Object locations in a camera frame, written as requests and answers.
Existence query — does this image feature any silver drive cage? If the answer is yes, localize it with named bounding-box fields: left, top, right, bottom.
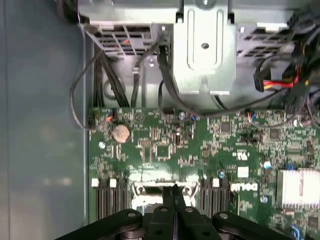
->
left=78, top=0, right=301, bottom=111

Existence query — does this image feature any thick black cable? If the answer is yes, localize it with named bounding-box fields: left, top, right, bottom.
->
left=98, top=51, right=131, bottom=109
left=92, top=47, right=105, bottom=109

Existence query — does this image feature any black cable bundle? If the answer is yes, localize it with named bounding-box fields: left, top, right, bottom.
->
left=287, top=7, right=320, bottom=126

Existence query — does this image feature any CPU socket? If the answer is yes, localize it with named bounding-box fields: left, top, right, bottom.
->
left=129, top=179, right=200, bottom=218

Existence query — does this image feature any black flat cable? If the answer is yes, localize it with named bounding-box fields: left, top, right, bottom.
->
left=157, top=24, right=303, bottom=118

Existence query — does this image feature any metal socket cover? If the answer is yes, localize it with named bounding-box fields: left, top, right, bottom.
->
left=131, top=180, right=198, bottom=213

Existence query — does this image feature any green motherboard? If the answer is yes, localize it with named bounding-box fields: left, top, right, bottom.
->
left=87, top=106, right=320, bottom=240

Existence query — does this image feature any grey PC case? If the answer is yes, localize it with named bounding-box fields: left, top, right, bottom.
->
left=0, top=0, right=320, bottom=240

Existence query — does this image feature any thin black looped wire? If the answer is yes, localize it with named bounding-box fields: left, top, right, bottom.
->
left=69, top=48, right=106, bottom=131

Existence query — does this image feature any silver coin battery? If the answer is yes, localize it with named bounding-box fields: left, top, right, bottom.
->
left=111, top=124, right=132, bottom=143

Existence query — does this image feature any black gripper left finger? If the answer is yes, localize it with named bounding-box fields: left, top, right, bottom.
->
left=54, top=185, right=177, bottom=240

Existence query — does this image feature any grey curved cable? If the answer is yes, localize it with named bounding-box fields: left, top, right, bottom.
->
left=130, top=39, right=165, bottom=109

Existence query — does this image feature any silver CPU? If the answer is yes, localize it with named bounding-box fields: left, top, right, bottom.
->
left=141, top=193, right=166, bottom=213

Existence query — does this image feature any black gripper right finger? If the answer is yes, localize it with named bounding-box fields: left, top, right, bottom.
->
left=174, top=185, right=297, bottom=240

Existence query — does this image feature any power connector with coloured wires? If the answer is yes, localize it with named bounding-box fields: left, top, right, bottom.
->
left=252, top=63, right=302, bottom=94

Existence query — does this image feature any black RAM slot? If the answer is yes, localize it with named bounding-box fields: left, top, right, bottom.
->
left=211, top=177, right=221, bottom=213
left=109, top=177, right=119, bottom=215
left=100, top=178, right=110, bottom=219
left=201, top=178, right=212, bottom=218
left=219, top=178, right=231, bottom=213
left=117, top=178, right=130, bottom=212
left=91, top=177, right=101, bottom=222

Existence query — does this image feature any silver heatsink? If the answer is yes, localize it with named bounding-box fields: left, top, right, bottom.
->
left=276, top=167, right=320, bottom=210

